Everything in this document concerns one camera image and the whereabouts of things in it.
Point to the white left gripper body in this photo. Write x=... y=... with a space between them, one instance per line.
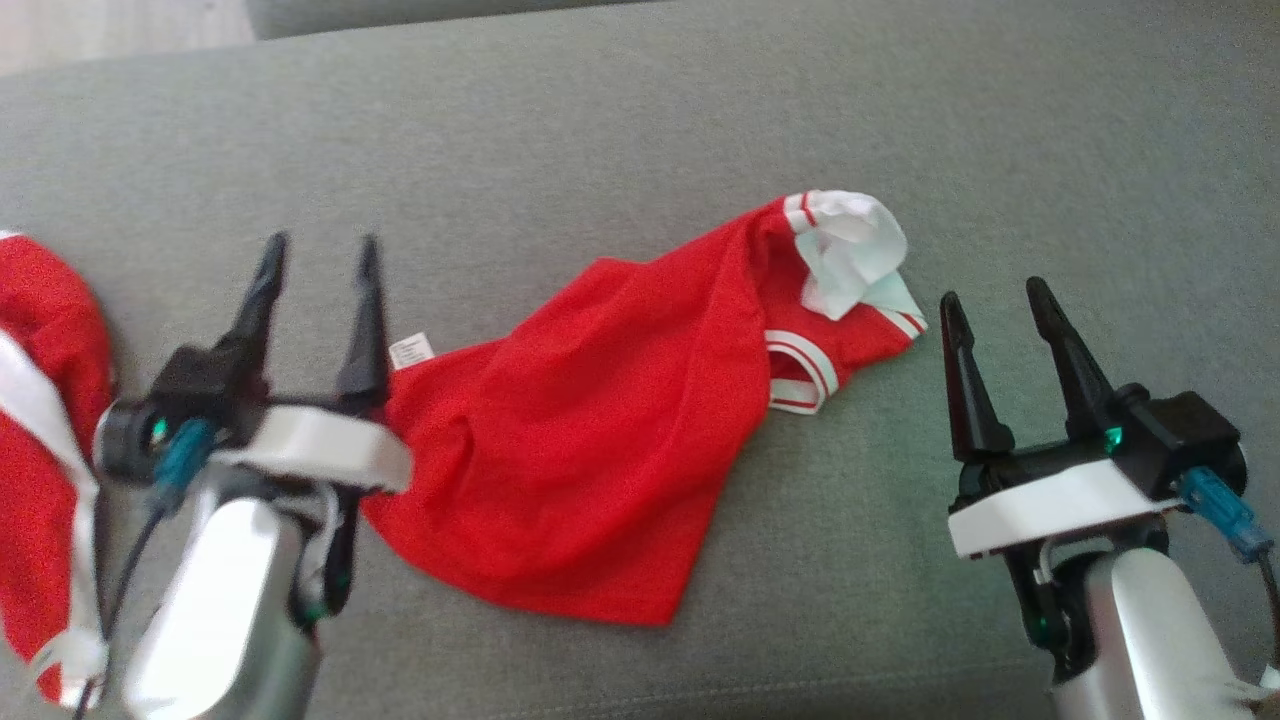
x=320 y=450

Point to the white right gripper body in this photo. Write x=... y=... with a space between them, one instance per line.
x=1050 y=505

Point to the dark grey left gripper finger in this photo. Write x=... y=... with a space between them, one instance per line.
x=270 y=300
x=368 y=340

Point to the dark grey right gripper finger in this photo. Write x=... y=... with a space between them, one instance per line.
x=1075 y=375
x=970 y=390

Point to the red shorts with white panels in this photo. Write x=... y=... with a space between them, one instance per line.
x=600 y=430

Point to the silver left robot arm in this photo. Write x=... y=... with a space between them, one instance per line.
x=210 y=600

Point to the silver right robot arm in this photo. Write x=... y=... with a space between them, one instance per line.
x=1150 y=640

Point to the red jersey with white trim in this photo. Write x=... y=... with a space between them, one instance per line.
x=40 y=290

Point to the large grey sofa ottoman cushion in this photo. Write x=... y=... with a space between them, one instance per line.
x=900 y=120

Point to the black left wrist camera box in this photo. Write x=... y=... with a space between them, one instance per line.
x=205 y=380

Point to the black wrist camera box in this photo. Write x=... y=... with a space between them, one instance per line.
x=1185 y=435
x=205 y=380

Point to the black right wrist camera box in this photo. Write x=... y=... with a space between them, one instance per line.
x=1185 y=435

